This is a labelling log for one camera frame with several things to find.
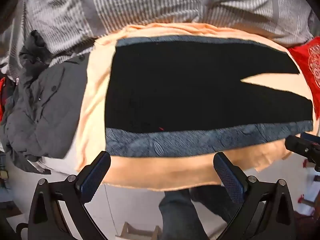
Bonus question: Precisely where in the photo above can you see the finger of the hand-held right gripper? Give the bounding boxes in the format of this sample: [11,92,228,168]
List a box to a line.
[285,135,313,159]

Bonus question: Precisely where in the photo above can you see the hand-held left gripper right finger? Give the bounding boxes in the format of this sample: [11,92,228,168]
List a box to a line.
[213,152,297,240]

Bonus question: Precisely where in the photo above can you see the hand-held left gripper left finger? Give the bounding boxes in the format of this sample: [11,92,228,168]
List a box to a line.
[27,151,111,240]

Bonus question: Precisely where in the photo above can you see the black pants with blue trim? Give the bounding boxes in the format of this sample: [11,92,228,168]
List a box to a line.
[105,35,314,158]

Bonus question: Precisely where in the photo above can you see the person's legs in dark jeans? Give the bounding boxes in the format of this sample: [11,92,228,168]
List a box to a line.
[158,187,239,240]

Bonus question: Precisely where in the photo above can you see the peach bed sheet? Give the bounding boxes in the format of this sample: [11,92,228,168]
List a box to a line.
[74,22,316,192]

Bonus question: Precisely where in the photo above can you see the wooden stool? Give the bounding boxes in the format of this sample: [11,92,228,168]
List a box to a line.
[120,221,163,240]

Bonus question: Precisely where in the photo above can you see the red patterned cloth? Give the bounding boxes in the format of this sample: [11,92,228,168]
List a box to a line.
[287,36,320,120]
[0,77,6,121]

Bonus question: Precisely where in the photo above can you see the grey jacket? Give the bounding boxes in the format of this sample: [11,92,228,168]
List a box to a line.
[0,29,93,175]

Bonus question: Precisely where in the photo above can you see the grey white striped duvet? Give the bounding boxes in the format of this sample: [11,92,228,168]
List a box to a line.
[5,0,318,80]

